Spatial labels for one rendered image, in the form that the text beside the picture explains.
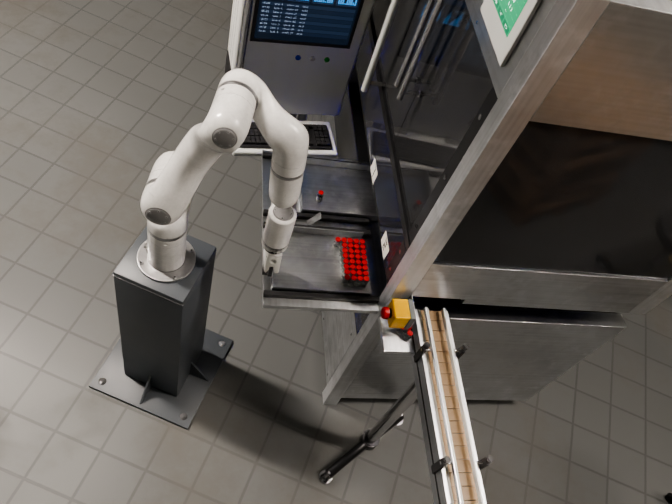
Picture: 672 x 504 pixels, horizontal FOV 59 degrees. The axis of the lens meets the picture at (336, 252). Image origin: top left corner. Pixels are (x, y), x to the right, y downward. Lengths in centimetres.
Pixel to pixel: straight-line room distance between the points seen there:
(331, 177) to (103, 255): 129
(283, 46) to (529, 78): 131
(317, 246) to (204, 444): 104
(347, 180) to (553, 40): 127
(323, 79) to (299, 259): 84
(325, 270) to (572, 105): 104
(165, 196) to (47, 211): 169
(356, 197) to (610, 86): 118
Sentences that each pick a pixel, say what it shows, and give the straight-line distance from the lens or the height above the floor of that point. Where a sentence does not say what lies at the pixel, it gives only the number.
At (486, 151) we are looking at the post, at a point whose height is 169.
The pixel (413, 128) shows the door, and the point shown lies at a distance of 193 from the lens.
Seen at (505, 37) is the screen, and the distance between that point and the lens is 143.
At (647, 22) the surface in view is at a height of 207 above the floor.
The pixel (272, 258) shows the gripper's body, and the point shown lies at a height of 106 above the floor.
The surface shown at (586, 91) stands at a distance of 141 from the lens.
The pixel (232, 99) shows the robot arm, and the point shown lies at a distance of 144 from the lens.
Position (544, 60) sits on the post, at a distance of 131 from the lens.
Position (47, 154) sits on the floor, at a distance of 355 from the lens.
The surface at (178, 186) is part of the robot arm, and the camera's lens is 164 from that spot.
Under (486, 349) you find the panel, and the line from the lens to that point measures 246.
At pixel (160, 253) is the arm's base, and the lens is 194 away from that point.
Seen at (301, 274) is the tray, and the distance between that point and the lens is 206.
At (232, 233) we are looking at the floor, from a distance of 320.
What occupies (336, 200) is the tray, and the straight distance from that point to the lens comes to 229.
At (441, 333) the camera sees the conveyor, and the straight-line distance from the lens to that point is 204.
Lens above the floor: 259
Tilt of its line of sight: 53 degrees down
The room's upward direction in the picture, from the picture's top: 23 degrees clockwise
